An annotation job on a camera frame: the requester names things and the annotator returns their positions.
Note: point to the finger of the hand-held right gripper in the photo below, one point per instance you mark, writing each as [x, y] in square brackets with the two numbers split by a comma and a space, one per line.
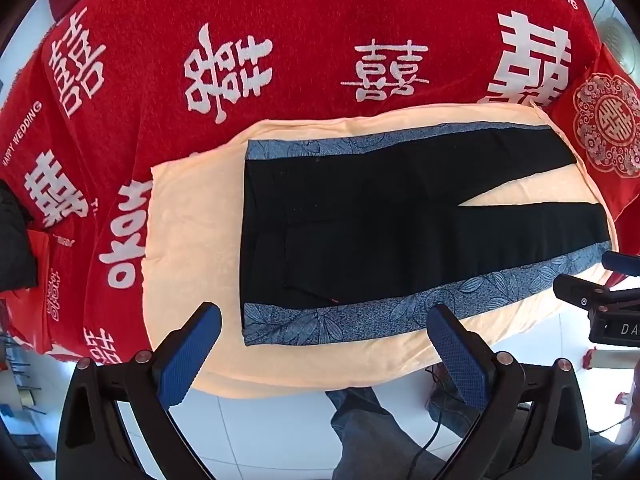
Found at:
[575, 290]
[622, 262]

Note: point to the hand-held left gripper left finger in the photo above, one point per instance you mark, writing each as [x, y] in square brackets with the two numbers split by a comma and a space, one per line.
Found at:
[190, 355]

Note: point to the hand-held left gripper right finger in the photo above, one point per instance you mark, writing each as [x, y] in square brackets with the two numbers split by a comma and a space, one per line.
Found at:
[460, 360]

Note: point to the black pants with blue trim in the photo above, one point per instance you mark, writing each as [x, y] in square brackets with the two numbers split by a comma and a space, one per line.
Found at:
[375, 220]

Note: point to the red paper scrap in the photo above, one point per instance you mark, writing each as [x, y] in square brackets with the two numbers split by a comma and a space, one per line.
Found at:
[588, 359]
[623, 398]

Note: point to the person's right leg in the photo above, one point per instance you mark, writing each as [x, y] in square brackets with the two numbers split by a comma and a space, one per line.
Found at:
[450, 405]

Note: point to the person's leg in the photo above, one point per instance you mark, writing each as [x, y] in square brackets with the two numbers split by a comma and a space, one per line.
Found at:
[370, 430]
[450, 405]

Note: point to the person's left leg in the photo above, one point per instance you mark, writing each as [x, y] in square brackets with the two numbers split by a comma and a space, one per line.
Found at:
[370, 430]

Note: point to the red ornamented cushion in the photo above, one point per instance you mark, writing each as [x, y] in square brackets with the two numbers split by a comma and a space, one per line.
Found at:
[600, 125]

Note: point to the cream blanket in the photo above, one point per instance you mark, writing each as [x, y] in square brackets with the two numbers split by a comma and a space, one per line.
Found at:
[190, 210]

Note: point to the red bag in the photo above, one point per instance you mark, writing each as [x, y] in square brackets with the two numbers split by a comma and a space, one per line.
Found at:
[40, 280]

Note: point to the dark cloth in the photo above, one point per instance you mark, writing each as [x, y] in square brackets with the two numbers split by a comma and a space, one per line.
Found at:
[15, 250]

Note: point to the white round fan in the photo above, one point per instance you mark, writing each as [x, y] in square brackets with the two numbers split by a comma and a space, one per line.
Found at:
[617, 40]

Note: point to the red printed blanket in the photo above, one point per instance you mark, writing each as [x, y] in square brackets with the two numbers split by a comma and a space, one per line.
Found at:
[300, 35]

